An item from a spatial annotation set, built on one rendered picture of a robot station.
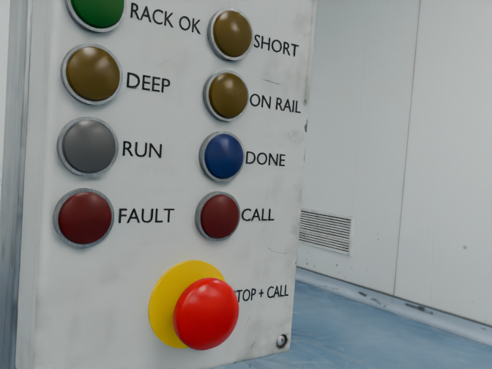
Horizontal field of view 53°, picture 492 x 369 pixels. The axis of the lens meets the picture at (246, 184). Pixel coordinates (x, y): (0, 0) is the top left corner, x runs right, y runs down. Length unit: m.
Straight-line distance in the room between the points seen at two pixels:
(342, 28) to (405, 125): 1.00
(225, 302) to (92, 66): 0.14
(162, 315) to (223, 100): 0.13
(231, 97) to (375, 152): 3.44
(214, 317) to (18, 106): 0.17
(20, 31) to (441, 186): 3.20
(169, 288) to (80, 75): 0.13
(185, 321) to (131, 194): 0.07
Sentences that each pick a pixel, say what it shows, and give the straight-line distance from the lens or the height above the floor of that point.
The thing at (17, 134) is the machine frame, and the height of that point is 0.98.
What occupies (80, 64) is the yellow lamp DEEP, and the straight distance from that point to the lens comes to 0.26.
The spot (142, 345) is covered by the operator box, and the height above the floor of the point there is 0.87.
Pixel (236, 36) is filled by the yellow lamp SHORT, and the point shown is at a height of 1.05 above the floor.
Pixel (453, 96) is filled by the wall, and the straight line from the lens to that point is 3.44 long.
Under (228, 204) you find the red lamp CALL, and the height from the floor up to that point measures 0.95.
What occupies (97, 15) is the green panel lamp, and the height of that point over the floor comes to 1.04.
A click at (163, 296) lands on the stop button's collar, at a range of 0.29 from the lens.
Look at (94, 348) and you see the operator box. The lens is 0.29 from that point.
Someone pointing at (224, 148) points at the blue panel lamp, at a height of 0.98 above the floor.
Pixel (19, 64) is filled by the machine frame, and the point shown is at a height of 1.02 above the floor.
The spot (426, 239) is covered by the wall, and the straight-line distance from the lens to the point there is 3.48.
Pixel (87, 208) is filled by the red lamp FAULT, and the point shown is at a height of 0.95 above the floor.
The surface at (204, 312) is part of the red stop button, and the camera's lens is 0.27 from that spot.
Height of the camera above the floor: 0.98
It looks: 3 degrees down
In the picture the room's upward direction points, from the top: 4 degrees clockwise
